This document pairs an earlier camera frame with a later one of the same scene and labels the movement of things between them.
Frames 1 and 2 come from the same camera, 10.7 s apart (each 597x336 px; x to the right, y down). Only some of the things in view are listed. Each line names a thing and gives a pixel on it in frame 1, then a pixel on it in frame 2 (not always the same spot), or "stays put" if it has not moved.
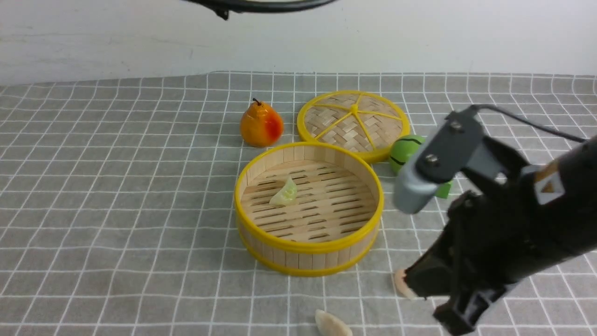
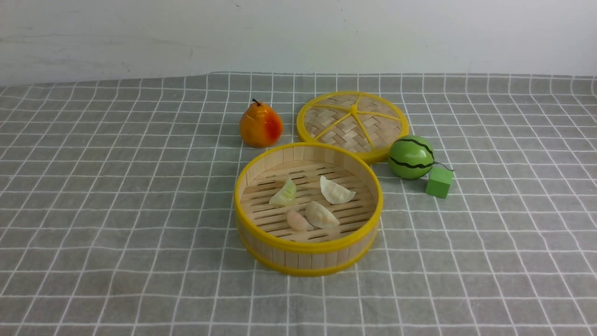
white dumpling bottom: x=328 y=325 → x=334 y=193
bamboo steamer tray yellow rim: x=330 y=227 stays put
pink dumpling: x=402 y=285 → x=297 y=222
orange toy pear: x=260 y=125 stays put
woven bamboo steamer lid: x=368 y=122 stays put
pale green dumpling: x=287 y=195 stays put
